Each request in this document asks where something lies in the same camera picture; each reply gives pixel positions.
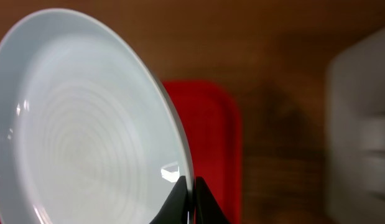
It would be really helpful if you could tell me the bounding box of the red serving tray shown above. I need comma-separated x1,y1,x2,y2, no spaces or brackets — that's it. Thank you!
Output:
164,80,243,223

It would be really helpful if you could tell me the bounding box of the grey dishwasher rack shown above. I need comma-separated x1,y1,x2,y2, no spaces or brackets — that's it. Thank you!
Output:
325,28,385,223

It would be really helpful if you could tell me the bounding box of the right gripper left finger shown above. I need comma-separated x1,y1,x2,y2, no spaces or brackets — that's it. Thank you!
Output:
150,176,188,224

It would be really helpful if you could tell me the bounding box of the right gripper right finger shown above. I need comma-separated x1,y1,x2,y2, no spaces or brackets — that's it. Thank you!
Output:
194,177,230,224

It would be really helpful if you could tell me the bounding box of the light blue plate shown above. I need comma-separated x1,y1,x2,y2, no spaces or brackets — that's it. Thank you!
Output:
0,9,193,223

